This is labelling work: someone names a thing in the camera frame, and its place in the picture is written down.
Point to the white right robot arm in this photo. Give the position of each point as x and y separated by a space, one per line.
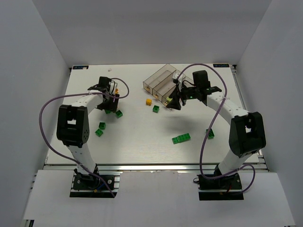
246 134

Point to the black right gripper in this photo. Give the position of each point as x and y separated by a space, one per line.
180 95

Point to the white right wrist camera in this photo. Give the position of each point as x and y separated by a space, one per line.
177 78

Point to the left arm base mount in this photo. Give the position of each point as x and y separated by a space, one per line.
87 186

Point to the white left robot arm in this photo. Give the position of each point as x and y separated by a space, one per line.
73 126

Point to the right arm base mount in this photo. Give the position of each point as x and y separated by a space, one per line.
223 189

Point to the small yellow lego brick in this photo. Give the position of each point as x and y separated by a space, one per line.
148 102

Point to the blue label left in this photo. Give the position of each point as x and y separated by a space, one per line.
85 67

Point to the long green lego plate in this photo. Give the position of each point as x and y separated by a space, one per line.
181 138

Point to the clear three-compartment container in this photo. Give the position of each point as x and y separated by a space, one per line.
160 84

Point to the small green lego brick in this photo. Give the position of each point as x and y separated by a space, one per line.
156 109

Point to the aluminium rail front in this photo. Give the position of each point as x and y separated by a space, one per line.
128 167

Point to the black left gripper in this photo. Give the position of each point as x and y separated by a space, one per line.
112 104

